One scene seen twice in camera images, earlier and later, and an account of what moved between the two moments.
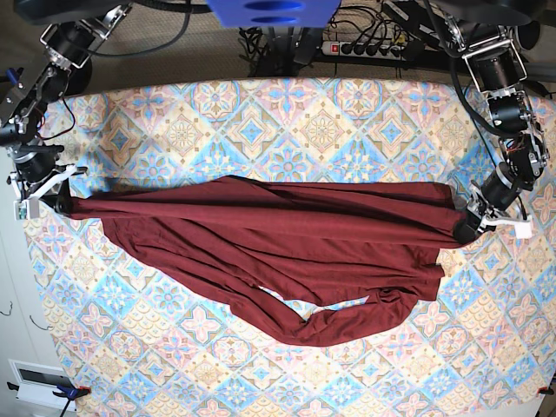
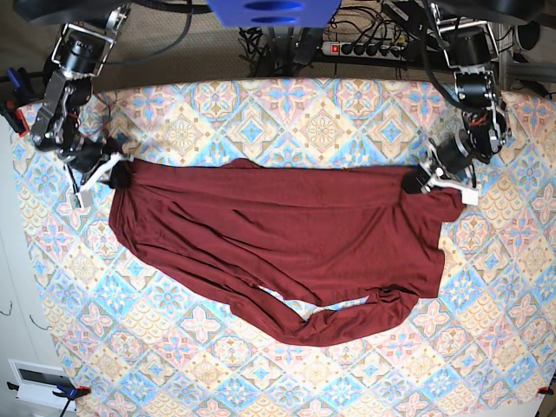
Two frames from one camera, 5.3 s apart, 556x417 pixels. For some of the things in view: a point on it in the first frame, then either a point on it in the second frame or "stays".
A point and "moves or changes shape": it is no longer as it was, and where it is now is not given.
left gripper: [34, 162] to [84, 154]
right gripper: [495, 194] to [452, 155]
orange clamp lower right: [545, 390] stays
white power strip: [381, 50] stays
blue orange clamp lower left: [69, 393] stays
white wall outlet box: [37, 384] stays
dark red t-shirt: [320, 261] moves or changes shape
